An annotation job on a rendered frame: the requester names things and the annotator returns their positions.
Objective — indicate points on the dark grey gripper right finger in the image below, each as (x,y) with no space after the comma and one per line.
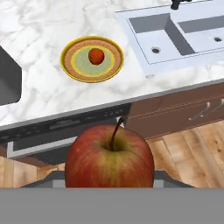
(164,180)

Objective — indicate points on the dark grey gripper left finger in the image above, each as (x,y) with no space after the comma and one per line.
(55,180)

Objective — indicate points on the large red apple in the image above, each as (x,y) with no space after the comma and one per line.
(109,159)

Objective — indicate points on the dark grey blender base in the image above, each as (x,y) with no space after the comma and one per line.
(8,78)

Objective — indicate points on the yellow rimmed brown plate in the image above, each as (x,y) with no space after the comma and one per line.
(92,59)

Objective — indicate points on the black dishwasher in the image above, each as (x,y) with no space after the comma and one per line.
(58,131)

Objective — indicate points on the brown cupboard door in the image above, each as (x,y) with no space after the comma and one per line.
(175,110)

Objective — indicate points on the small red apple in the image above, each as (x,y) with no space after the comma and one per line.
(96,56)

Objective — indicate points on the white double sink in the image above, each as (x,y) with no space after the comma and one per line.
(175,35)

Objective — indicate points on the black tap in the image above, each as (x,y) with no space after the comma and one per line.
(178,3)

